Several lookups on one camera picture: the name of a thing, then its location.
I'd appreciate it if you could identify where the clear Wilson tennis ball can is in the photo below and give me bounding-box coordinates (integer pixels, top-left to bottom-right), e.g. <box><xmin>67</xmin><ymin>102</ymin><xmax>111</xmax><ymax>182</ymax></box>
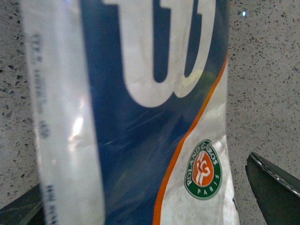
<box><xmin>21</xmin><ymin>0</ymin><xmax>240</xmax><ymax>225</ymax></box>

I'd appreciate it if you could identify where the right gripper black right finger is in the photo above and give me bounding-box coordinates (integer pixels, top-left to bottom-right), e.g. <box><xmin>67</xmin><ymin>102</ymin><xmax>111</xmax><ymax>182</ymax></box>
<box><xmin>245</xmin><ymin>152</ymin><xmax>300</xmax><ymax>225</ymax></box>

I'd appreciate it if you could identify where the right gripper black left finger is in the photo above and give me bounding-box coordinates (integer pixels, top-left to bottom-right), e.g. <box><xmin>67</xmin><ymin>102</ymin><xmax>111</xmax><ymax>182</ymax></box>
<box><xmin>0</xmin><ymin>184</ymin><xmax>45</xmax><ymax>225</ymax></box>

